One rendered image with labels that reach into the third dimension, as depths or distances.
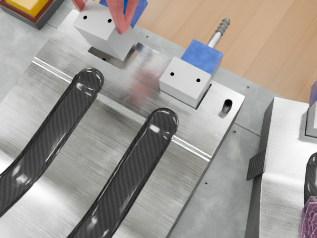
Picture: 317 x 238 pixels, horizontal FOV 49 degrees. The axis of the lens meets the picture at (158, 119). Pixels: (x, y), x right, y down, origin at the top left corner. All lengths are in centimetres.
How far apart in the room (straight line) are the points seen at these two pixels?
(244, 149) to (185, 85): 15
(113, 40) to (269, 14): 30
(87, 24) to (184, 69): 12
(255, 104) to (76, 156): 27
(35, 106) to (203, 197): 25
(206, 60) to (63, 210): 24
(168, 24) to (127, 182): 29
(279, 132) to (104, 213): 23
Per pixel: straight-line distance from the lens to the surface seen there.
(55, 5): 63
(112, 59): 49
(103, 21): 41
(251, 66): 56
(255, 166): 47
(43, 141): 45
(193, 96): 40
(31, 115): 46
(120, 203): 41
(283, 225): 42
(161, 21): 59
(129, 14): 40
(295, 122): 47
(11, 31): 64
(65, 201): 41
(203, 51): 44
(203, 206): 48
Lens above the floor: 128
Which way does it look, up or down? 70 degrees down
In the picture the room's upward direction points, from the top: 8 degrees counter-clockwise
